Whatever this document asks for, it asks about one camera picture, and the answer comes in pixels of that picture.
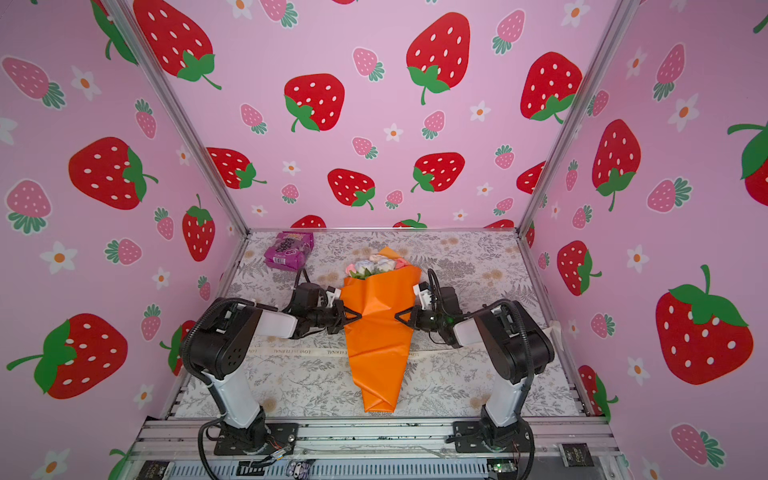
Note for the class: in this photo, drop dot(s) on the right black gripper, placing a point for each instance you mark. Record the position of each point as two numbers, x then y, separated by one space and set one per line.
415 318

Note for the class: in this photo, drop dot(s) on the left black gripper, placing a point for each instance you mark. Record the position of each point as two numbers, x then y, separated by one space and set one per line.
345 321

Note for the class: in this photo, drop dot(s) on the orange wrapping paper sheet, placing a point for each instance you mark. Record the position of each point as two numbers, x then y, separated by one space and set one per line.
378 345

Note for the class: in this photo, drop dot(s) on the white fake rose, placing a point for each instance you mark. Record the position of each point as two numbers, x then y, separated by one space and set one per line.
361 270

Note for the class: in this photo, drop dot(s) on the white printed ribbon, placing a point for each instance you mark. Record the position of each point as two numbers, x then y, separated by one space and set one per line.
471 351

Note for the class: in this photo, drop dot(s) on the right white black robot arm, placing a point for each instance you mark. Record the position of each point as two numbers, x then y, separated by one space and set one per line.
518 349

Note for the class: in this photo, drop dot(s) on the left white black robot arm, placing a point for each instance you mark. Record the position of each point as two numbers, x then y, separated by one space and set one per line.
216 347

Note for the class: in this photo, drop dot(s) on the purple snack packet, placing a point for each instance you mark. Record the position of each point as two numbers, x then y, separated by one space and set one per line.
289 251

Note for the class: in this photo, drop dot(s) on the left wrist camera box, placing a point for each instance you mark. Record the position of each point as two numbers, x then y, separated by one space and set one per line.
332 294

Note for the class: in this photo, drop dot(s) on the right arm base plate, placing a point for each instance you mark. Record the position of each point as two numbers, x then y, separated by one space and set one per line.
483 436

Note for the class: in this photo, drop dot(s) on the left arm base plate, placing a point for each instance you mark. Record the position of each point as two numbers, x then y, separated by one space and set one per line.
262 440

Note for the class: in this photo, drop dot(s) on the aluminium frame rail base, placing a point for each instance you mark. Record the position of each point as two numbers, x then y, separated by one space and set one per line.
382 448

